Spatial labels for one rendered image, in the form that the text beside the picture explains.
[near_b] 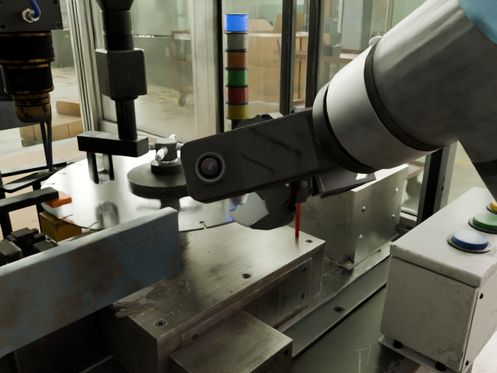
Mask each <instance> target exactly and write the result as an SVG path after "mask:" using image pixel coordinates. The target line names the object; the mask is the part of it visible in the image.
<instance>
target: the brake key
mask: <svg viewBox="0 0 497 373"><path fill-rule="evenodd" d="M452 242H454V243H455V244H457V245H459V246H462V247H464V248H468V249H484V248H486V247H487V242H488V239H487V237H486V236H484V235H483V234H481V233H479V232H475V231H472V230H467V229H460V230H456V231H455V232H454V233H453V235H452Z"/></svg>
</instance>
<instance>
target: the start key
mask: <svg viewBox="0 0 497 373"><path fill-rule="evenodd" d="M473 223H474V224H475V225H476V226H479V227H481V228H483V229H488V230H497V215H493V214H489V213H479V214H476V215H474V216H473Z"/></svg>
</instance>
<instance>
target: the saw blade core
mask: <svg viewBox="0 0 497 373"><path fill-rule="evenodd" d="M154 158H155V151H154V150H150V151H149V153H147V154H145V155H143V156H141V157H139V158H130V157H123V156H117V155H113V156H112V162H113V169H114V176H115V180H114V181H111V180H109V183H108V184H103V185H98V184H95V183H94V182H92V181H91V180H90V179H89V170H88V163H87V159H86V160H83V161H79V162H78V163H75V164H73V165H70V166H68V167H66V168H64V169H62V170H60V171H59V172H57V173H56V174H54V175H53V176H51V177H50V178H49V179H48V180H47V181H46V182H45V183H44V184H43V186H42V187H41V189H42V188H45V187H53V188H55V189H57V190H58V191H59V190H61V191H62V192H65V193H66V194H68V195H70V196H71V197H72V203H71V204H67V205H63V206H60V207H56V208H54V209H53V208H52V207H50V206H48V205H46V204H45V203H41V206H42V207H43V209H45V211H46V212H47V213H48V212H54V213H55V214H53V215H51V216H53V217H54V218H56V219H58V220H60V221H62V222H64V223H66V224H70V225H73V226H76V227H80V228H83V229H89V230H93V231H98V232H100V231H102V230H105V229H108V228H110V227H113V226H117V225H119V224H122V223H125V222H127V221H130V220H133V219H136V218H139V217H141V216H144V215H148V214H150V213H153V212H156V211H158V210H161V209H164V208H167V207H171V208H173V209H175V210H177V212H178V223H179V233H182V232H193V231H198V230H202V229H204V226H205V227H206V228H207V229H210V228H214V227H218V226H223V225H226V224H231V223H234V222H236V221H233V220H232V219H231V217H230V215H229V210H233V209H236V208H237V205H239V204H244V203H245V202H246V200H247V197H248V194H245V195H240V196H237V197H233V198H228V199H225V200H222V201H217V202H214V203H210V204H204V203H201V202H199V201H195V200H193V199H192V198H191V197H190V196H189V194H188V190H187V191H183V192H174V193H150V192H141V191H138V190H136V189H133V188H131V187H130V186H129V185H128V183H127V178H126V174H127V173H128V171H130V170H131V169H132V168H133V167H136V166H138V165H141V164H145V163H148V162H150V161H151V160H152V159H154ZM96 162H97V168H98V169H104V160H103V155H98V156H96ZM202 223H203V224H204V226H203V225H202Z"/></svg>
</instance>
